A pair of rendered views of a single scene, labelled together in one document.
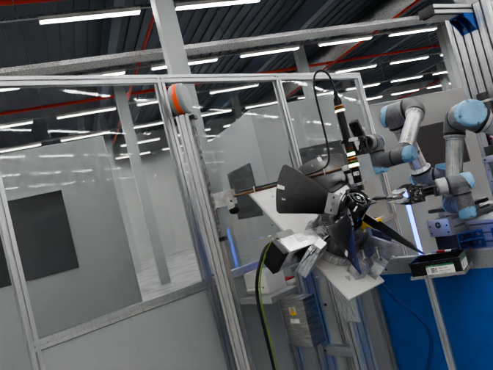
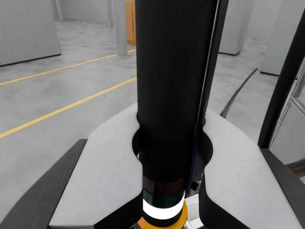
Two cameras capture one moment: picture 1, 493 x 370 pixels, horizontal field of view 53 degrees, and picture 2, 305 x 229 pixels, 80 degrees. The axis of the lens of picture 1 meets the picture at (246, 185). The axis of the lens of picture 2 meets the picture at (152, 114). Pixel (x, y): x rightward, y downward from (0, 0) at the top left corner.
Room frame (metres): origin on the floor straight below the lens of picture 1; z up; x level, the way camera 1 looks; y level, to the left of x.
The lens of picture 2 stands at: (2.30, -0.55, 1.54)
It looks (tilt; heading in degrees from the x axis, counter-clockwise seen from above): 31 degrees down; 144
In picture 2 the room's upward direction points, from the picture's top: 1 degrees clockwise
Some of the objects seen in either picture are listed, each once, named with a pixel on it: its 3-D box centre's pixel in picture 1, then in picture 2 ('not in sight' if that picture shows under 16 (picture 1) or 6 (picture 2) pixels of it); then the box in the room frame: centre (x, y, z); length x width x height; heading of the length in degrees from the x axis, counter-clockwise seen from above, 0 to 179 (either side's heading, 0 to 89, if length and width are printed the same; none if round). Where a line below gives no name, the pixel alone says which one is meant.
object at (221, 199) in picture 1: (224, 198); not in sight; (2.38, 0.12, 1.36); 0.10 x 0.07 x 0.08; 76
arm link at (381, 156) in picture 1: (382, 161); not in sight; (2.44, -0.67, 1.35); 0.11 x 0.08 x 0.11; 48
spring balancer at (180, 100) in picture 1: (180, 100); not in sight; (2.40, 0.21, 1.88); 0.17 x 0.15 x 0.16; 131
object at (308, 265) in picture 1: (311, 258); not in sight; (2.05, -0.18, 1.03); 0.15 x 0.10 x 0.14; 41
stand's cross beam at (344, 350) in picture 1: (342, 350); not in sight; (2.31, -0.24, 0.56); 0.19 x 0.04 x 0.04; 41
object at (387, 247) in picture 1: (375, 245); not in sight; (2.29, -0.51, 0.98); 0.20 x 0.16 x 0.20; 41
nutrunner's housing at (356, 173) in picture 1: (347, 140); not in sight; (2.23, -0.49, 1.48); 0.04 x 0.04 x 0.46
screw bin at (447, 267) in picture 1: (439, 264); not in sight; (2.23, -0.74, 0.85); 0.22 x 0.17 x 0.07; 57
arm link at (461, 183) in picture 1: (459, 183); not in sight; (2.17, -0.90, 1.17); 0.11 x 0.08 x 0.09; 78
